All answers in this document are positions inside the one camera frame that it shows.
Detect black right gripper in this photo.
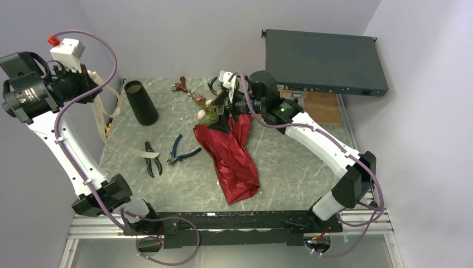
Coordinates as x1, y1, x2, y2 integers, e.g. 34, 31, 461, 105
206, 87, 266, 134

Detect red flower bouquet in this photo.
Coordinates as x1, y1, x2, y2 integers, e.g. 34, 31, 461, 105
189, 92, 260, 204

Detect beige ribbon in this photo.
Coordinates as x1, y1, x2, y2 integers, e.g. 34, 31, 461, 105
91, 84, 160, 159

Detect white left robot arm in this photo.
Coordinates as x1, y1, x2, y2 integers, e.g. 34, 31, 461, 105
1, 51, 161, 235

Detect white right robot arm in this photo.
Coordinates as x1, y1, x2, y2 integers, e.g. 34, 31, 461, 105
208, 70, 376, 232

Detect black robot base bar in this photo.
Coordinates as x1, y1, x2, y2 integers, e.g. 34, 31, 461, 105
125, 210, 342, 249

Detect black cone vase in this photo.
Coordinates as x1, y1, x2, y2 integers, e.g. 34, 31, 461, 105
124, 80, 159, 126

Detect brown small figurine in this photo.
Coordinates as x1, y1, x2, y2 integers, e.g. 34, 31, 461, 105
171, 76, 189, 93

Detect yellow tool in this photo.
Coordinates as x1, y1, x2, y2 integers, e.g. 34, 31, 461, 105
104, 123, 112, 137

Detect black pruning shears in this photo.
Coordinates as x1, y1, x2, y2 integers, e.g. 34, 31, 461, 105
144, 141, 163, 178

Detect wooden board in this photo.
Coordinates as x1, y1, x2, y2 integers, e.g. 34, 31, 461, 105
279, 89, 341, 126

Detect coiled black cable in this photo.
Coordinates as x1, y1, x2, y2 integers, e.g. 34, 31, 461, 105
207, 75, 223, 96

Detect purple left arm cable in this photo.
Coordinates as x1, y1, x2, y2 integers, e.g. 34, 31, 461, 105
53, 29, 201, 267

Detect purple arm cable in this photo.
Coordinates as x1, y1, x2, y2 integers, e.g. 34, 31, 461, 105
229, 71, 386, 259
53, 29, 201, 267

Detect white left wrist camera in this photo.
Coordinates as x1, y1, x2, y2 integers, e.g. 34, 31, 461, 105
47, 36, 85, 73

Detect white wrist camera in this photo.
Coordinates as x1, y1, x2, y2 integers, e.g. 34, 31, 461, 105
47, 36, 85, 73
218, 70, 238, 104

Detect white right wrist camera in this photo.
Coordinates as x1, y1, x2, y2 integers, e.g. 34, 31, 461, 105
218, 70, 238, 104

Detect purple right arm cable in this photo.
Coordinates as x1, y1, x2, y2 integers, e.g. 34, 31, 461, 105
229, 71, 386, 259

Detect blue handled pliers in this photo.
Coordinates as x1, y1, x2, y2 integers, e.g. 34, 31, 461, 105
166, 134, 202, 166

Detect metal switch stand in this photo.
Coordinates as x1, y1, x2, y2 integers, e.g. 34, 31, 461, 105
292, 90, 308, 103

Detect dark green network switch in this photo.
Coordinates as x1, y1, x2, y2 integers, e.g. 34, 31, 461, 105
261, 29, 389, 97

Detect aluminium frame rail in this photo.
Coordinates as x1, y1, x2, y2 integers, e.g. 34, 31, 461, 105
60, 209, 405, 267

